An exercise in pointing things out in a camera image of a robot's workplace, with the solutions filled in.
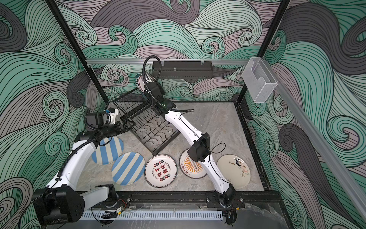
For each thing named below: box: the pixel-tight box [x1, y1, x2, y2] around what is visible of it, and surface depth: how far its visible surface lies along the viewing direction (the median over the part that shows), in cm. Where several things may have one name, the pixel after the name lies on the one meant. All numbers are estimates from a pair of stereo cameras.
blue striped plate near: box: [111, 151, 146, 186], surface depth 85 cm
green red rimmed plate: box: [135, 72, 145, 94], surface depth 95 cm
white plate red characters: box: [144, 153, 178, 189], surface depth 85 cm
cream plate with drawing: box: [216, 154, 251, 189], surface depth 85 cm
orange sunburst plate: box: [179, 148, 208, 179], surface depth 85 cm
